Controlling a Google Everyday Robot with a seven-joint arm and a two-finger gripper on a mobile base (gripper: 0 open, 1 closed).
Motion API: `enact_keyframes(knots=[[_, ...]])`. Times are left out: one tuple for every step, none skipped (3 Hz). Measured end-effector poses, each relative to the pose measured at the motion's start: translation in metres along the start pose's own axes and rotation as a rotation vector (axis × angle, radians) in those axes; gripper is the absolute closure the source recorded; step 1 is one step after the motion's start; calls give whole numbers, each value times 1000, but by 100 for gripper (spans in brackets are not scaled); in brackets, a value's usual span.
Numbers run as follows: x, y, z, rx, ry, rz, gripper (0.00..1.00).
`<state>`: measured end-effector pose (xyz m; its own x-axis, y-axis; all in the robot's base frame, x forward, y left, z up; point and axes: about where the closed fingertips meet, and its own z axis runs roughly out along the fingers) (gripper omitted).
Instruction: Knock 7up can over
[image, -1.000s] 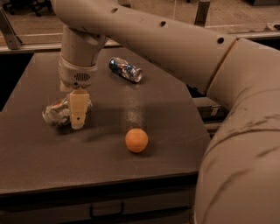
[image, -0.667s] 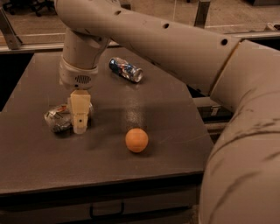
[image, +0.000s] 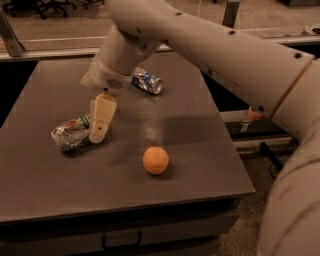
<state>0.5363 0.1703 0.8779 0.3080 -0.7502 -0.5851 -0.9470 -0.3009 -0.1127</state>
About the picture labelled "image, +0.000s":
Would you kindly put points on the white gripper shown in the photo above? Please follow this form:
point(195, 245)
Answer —
point(102, 79)

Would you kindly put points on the crushed silver 7up can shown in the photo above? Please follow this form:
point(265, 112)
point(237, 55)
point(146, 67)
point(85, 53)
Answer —
point(72, 134)

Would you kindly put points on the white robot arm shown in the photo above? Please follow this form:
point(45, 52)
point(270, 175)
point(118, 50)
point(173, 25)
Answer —
point(280, 83)

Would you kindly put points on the crushed blue pepsi can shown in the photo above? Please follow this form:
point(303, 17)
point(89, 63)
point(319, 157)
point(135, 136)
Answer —
point(146, 81)

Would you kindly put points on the orange ball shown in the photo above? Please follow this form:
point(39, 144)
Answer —
point(155, 160)

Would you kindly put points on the black office chair base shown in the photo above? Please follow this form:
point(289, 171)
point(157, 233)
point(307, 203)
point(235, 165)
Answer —
point(42, 6)

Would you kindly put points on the orange tape roll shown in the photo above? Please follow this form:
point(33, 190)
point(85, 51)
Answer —
point(254, 115)

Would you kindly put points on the black stand leg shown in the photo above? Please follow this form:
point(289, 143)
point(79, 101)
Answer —
point(265, 150)

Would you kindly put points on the metal bracket left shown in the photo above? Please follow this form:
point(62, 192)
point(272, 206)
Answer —
point(12, 44)

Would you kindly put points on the metal bracket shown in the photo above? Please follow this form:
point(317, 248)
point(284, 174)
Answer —
point(12, 44)
point(230, 14)

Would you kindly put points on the black drawer handle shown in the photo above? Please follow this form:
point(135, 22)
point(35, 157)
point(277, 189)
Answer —
point(121, 240)

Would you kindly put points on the metal bracket right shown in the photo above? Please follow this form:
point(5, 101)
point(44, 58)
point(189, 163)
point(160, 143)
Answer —
point(230, 14)

